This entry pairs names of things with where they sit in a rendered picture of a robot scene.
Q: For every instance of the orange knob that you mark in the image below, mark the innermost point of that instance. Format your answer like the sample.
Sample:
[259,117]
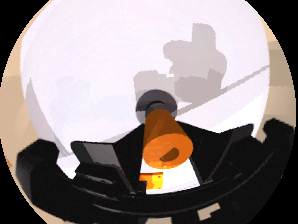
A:
[166,145]

